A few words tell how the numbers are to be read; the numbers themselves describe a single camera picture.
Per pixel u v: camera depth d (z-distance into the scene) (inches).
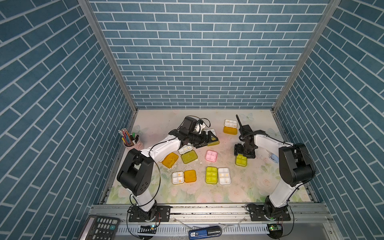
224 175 34.1
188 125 27.3
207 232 25.7
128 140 34.8
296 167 19.2
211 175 34.1
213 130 41.4
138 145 35.0
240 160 36.8
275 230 28.1
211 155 36.9
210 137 29.7
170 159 36.9
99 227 26.8
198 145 31.3
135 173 17.9
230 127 43.1
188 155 37.6
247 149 31.6
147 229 28.4
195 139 29.2
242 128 31.6
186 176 34.1
